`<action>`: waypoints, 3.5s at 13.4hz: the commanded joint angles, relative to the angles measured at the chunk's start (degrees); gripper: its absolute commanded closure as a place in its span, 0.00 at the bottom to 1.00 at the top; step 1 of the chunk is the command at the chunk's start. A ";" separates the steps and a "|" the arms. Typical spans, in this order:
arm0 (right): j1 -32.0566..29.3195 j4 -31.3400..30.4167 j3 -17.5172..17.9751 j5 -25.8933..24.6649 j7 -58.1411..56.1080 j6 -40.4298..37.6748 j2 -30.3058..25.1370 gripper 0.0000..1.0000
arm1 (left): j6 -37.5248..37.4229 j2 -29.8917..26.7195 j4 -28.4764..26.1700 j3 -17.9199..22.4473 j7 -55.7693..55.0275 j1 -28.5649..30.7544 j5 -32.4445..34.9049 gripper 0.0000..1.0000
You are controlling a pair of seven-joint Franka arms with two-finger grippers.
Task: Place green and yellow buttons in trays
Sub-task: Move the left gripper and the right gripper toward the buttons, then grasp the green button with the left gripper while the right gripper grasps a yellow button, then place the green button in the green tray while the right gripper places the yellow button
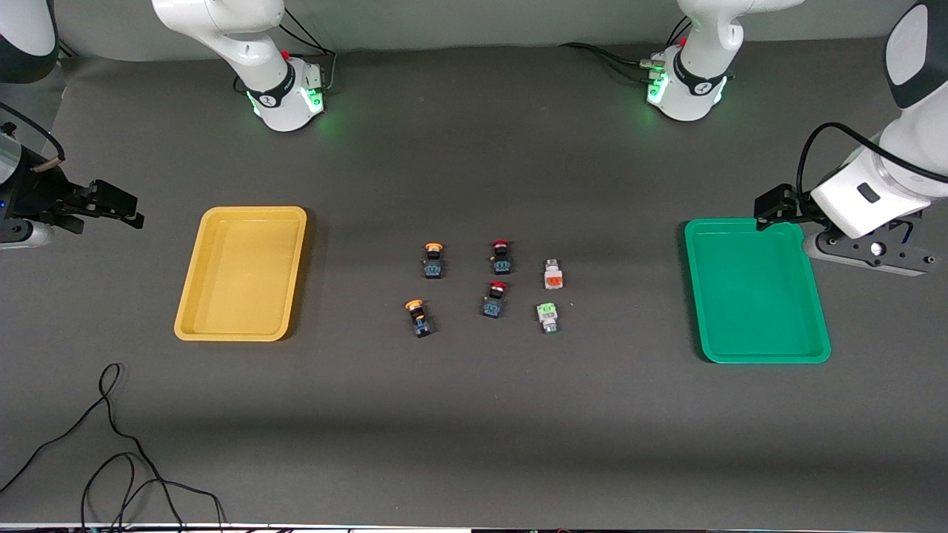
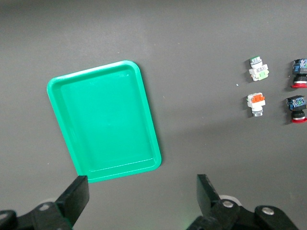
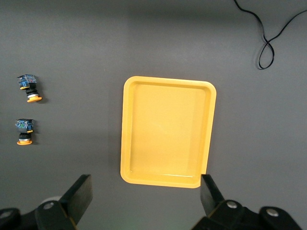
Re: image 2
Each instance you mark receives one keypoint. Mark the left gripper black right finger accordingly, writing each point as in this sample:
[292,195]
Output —
[205,194]

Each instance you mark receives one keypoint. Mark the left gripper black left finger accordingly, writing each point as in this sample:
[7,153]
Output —
[74,198]

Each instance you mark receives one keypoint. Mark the white push button orange block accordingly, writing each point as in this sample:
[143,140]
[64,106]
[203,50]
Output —
[256,103]

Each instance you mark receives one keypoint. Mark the white push button green cap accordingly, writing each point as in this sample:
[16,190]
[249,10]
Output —
[258,70]

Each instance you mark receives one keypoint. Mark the green plastic tray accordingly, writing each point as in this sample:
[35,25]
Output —
[105,119]

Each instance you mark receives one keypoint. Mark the red mushroom push button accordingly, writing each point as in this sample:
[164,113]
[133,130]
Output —
[297,105]
[299,72]

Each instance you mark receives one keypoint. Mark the dark grey table mat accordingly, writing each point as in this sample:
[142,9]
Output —
[192,48]

